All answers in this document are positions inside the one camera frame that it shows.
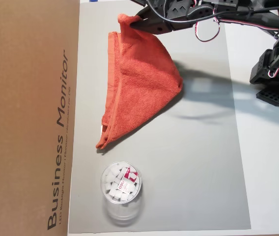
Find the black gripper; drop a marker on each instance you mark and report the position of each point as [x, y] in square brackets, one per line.
[159, 25]

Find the orange terry towel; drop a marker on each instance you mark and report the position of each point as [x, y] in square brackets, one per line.
[139, 81]

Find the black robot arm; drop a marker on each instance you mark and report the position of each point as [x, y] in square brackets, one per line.
[262, 66]

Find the red white paper card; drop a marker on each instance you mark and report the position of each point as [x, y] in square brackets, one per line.
[129, 173]

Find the white eraser cube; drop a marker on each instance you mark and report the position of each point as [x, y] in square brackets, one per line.
[116, 194]
[108, 185]
[111, 172]

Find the brown cardboard monitor box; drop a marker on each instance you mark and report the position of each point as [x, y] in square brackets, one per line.
[19, 123]

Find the grey table mat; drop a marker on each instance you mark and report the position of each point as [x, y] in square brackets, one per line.
[178, 184]

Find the clear plastic jar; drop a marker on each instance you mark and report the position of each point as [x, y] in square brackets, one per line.
[122, 214]

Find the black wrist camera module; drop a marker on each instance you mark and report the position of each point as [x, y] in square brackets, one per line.
[139, 2]

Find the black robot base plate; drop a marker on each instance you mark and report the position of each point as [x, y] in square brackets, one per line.
[272, 98]

